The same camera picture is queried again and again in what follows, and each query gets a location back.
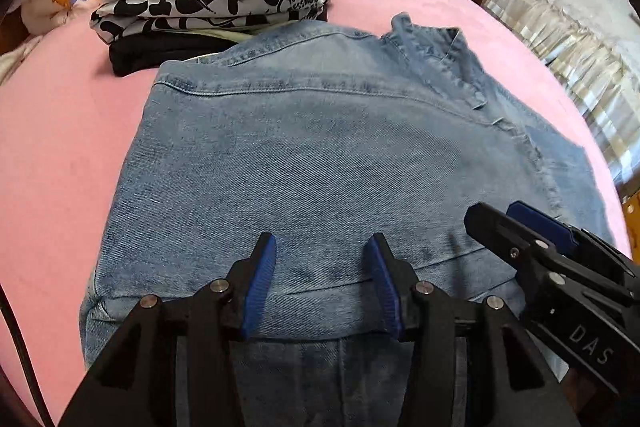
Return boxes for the yellow green folded garment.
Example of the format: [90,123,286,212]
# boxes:
[172,20,298,44]

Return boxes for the black white patterned folded garment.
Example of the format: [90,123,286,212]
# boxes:
[90,0,330,44]

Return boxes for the wooden drawer cabinet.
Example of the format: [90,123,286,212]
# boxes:
[623,191,640,265]

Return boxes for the pink bed blanket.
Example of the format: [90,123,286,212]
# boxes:
[1,0,629,418]

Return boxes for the lace covered furniture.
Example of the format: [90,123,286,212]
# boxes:
[485,0,639,199]

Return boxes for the small grey cloth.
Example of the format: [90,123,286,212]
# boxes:
[0,36,43,84]

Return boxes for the blue denim jacket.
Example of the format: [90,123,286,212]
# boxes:
[80,14,612,426]

